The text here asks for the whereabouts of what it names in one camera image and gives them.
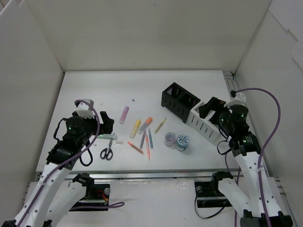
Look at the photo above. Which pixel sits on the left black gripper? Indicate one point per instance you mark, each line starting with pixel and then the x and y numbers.
pixel 101 124

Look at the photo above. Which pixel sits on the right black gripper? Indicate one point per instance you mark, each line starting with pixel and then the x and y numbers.
pixel 215 109

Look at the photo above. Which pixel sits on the green highlighter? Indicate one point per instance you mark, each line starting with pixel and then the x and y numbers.
pixel 107 137

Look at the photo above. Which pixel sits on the purple pink highlighter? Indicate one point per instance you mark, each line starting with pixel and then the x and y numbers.
pixel 124 115

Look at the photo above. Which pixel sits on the yellow highlighter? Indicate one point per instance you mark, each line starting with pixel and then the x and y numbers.
pixel 135 129

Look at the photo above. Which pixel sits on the orange red pen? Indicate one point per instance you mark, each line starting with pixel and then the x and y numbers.
pixel 136 148

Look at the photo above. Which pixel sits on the purple blue pen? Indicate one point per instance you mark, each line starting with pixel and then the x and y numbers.
pixel 142 140

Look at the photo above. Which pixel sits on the long orange pen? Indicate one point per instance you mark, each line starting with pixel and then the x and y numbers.
pixel 148 147

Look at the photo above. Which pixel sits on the orange cap highlighter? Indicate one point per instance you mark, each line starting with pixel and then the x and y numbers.
pixel 145 125

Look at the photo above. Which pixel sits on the thin yellow pen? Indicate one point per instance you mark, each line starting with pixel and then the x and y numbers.
pixel 160 125

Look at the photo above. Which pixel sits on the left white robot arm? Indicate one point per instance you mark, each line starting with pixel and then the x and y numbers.
pixel 43 209

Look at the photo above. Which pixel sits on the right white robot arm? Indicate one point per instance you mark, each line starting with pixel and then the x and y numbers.
pixel 259 207

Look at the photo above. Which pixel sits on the white two-compartment organizer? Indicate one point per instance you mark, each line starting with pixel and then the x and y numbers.
pixel 203 126

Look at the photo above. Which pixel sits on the black two-compartment organizer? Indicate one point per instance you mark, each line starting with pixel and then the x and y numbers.
pixel 179 101

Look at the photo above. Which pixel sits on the blue patterned tape roll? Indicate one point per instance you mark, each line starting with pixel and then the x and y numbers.
pixel 182 142

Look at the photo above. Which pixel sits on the pink blue tape roll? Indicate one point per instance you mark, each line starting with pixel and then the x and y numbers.
pixel 170 139

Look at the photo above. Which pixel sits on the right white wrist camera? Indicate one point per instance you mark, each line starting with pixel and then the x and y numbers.
pixel 238 98

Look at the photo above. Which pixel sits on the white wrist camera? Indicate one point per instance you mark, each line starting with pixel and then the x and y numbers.
pixel 85 111
pixel 238 98

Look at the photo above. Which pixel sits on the black handled scissors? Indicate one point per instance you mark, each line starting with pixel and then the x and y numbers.
pixel 107 153

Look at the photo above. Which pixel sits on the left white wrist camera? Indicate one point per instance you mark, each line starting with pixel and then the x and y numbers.
pixel 85 111

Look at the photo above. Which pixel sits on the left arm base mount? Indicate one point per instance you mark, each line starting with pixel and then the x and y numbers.
pixel 95 198

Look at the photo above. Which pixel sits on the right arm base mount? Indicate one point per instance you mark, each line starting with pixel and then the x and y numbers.
pixel 209 196

